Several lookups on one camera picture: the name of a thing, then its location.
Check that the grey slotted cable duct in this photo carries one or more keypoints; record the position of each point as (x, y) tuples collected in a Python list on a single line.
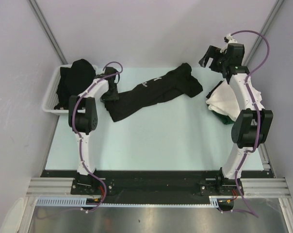
[(61, 201)]

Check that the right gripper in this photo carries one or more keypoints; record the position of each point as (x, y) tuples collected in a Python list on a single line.
[(213, 52)]

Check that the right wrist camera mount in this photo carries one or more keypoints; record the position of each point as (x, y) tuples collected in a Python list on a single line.
[(228, 39)]

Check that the aluminium frame rail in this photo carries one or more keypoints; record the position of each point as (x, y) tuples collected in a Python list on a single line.
[(49, 187)]

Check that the white plastic laundry basket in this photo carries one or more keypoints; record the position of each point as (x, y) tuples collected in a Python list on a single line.
[(50, 99)]

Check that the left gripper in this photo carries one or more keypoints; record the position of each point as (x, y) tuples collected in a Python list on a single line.
[(113, 97)]

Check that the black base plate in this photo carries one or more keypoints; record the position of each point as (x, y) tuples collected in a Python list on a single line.
[(150, 187)]

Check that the black t-shirt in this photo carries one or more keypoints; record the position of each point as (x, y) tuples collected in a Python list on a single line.
[(158, 90)]

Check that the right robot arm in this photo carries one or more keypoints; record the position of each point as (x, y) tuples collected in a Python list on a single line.
[(252, 124)]

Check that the black clothes pile in basket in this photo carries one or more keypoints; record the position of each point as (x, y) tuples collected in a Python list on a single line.
[(73, 81)]

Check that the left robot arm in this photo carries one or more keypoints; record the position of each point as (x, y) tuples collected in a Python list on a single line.
[(83, 119)]

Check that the white folded t-shirt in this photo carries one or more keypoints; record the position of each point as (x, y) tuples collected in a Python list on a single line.
[(224, 101)]

